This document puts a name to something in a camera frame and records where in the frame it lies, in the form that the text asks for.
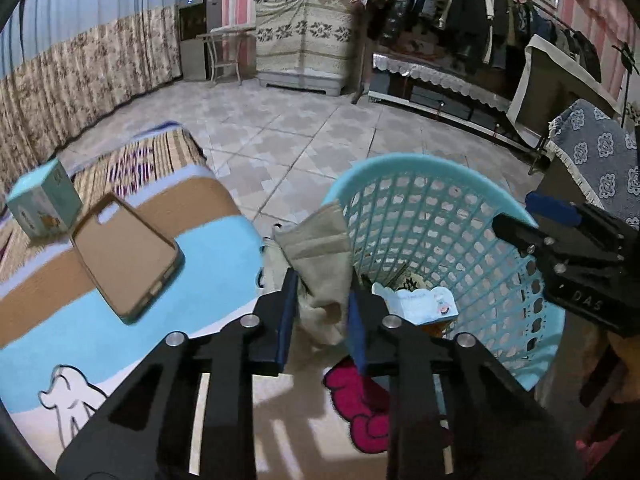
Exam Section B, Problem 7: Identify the white metal stool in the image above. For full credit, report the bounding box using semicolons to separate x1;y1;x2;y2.
197;26;256;86

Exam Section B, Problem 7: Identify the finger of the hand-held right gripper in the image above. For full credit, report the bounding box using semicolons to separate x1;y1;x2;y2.
492;214;556;261
525;192;588;228

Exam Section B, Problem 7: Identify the cloth covered cabinet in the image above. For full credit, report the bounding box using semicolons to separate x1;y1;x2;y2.
254;0;358;97

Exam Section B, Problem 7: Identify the teal cardboard box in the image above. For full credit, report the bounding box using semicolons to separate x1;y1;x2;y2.
6;159;83;239

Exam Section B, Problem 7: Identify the brown phone case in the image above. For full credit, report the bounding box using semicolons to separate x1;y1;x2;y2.
70;192;186;326

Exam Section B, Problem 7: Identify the light blue paper packet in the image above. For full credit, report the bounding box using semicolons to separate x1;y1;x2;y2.
372;284;458;328

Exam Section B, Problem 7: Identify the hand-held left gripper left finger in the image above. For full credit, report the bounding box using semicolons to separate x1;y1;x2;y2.
55;267;301;480

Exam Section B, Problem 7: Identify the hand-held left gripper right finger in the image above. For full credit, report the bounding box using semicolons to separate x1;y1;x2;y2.
347;280;586;480

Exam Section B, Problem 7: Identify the blue floral curtain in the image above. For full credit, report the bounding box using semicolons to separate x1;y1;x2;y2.
0;0;191;181

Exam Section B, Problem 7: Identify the grey water dispenser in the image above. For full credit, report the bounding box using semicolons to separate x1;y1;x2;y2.
176;0;223;82

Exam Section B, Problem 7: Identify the white framed dark board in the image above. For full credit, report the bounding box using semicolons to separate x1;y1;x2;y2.
507;34;626;161

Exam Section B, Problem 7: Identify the metal clothes rack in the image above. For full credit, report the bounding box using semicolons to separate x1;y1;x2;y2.
350;0;601;106

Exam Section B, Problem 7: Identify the light blue plastic basket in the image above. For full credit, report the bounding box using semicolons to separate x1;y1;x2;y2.
322;155;566;393

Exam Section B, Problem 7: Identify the cartoon printed blanket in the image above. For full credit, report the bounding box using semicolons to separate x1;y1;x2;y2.
0;121;451;480

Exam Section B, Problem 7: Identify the row of hanging clothes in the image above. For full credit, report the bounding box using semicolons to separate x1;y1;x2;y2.
367;0;603;81

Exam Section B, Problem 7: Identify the black tripod stand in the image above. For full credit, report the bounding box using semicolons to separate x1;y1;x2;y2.
612;42;640;128

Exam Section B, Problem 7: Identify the low metal shelf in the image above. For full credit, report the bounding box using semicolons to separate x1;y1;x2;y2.
367;52;538;156

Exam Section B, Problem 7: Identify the beige face mask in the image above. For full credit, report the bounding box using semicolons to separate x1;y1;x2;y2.
260;202;356;346

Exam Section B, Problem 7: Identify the blue patterned cloth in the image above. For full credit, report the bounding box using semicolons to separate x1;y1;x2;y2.
545;99;640;231

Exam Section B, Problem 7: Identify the white lace cloth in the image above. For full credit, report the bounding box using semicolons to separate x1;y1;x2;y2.
372;52;511;113

